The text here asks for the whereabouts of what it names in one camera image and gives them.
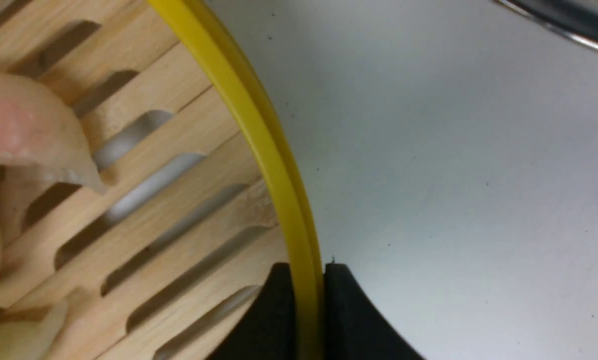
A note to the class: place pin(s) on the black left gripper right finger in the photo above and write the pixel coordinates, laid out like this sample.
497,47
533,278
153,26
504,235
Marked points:
354,328

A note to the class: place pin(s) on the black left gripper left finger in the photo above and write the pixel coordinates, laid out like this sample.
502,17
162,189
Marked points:
267,330

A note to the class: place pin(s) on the yellow bamboo steamer basket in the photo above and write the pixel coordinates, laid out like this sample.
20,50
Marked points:
202,192

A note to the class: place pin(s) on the stainless steel pot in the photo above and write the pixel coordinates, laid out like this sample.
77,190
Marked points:
576,20

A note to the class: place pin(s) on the pink toy dumpling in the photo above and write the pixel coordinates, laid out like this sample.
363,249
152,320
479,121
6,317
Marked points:
41,139

